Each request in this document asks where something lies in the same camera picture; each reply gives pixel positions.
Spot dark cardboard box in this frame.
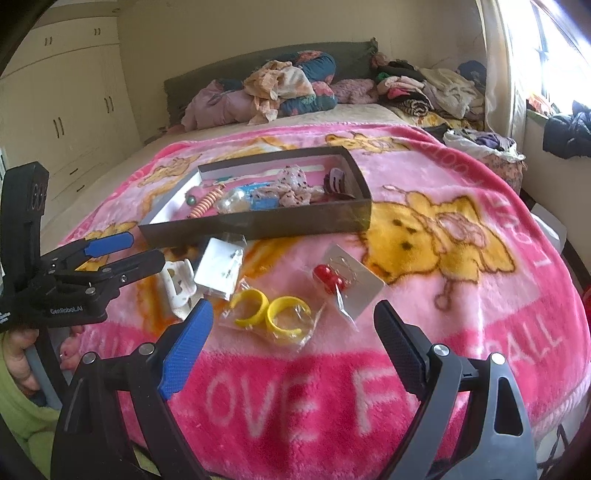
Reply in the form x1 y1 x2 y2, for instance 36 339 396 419
139 146 373 250

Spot pile of mixed clothes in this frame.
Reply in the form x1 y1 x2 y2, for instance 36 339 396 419
372 55 488 132

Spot dark comb hair clip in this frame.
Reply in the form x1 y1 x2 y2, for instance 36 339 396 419
323 168 358 201

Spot beige spiral hair tie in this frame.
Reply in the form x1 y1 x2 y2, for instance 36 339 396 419
191 191 220 220

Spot window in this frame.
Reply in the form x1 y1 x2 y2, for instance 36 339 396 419
499 0 591 116

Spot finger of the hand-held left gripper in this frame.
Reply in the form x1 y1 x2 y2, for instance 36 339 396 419
51 249 166 301
39 232 136 273

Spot pink floral cloth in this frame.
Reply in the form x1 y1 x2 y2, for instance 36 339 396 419
332 78 379 104

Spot dark clothes on windowsill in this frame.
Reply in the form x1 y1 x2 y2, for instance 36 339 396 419
542 102 591 160

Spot white earring card packet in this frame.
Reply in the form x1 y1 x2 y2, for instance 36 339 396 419
194 233 247 301

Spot pink printed blanket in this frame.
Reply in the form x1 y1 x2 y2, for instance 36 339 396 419
60 122 587 476

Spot red cherry earrings card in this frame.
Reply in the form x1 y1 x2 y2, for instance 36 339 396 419
311 244 386 330

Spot dark green headboard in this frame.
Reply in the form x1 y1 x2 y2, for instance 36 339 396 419
164 39 379 127

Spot dark floral pillow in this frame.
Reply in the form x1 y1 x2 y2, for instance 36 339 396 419
263 51 338 116

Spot person's left hand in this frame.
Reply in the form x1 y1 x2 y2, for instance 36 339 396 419
0 324 86 393

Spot white claw hair clip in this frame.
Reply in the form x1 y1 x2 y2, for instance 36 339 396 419
161 260 197 319

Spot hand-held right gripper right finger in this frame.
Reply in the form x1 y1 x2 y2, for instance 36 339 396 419
373 299 539 480

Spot clothes heap beside bed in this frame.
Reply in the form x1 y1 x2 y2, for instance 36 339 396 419
443 129 527 162

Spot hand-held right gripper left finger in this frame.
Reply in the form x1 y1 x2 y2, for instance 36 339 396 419
51 299 215 480

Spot cream wardrobe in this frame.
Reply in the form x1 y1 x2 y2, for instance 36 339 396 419
0 23 141 204

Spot pink pom-pom hair tie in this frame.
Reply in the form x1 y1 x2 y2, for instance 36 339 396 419
185 185 218 206

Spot pink garment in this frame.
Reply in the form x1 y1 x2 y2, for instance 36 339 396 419
181 79 259 130

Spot person's left forearm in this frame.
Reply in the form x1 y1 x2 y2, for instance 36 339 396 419
0 360 63 478

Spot cream floral garment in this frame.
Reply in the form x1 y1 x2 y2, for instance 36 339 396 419
243 60 316 125

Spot white curtain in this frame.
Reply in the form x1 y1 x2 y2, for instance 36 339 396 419
480 0 527 139

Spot polka dot bow scrunchie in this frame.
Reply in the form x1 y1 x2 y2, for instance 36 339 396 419
272 166 326 208

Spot yellow hoop earrings packet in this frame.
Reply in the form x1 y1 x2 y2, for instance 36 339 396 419
219 288 324 347

